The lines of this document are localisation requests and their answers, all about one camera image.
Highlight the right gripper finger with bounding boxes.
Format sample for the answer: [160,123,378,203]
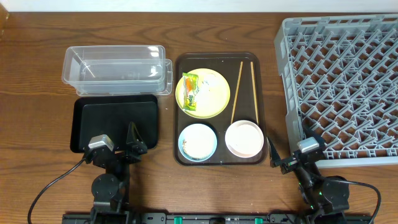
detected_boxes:
[302,122,325,145]
[267,137,280,162]

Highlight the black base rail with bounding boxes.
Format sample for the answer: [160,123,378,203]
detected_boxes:
[62,212,374,224]

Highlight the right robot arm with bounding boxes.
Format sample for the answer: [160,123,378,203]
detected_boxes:
[267,127,349,223]

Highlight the light blue bowl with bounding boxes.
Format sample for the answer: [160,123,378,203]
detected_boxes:
[178,123,218,162]

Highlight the grey dishwasher rack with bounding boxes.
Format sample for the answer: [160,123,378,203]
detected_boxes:
[274,14,397,168]

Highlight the black waste tray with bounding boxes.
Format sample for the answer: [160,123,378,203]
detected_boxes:
[70,95,159,153]

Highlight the dark brown serving tray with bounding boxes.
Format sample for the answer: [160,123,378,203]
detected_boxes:
[174,52,268,166]

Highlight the yellow plate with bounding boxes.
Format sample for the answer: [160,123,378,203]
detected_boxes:
[175,68,231,119]

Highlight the white tissue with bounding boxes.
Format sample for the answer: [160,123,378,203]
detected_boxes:
[199,74,218,94]

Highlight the clear plastic waste bin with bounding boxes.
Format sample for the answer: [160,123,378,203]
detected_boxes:
[62,45,173,96]

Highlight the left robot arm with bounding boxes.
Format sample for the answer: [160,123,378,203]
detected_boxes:
[83,122,147,223]

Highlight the green snack wrapper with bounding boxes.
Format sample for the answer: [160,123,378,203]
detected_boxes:
[183,73,199,111]

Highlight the rice and food scraps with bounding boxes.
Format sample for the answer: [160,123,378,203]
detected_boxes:
[182,139,213,160]

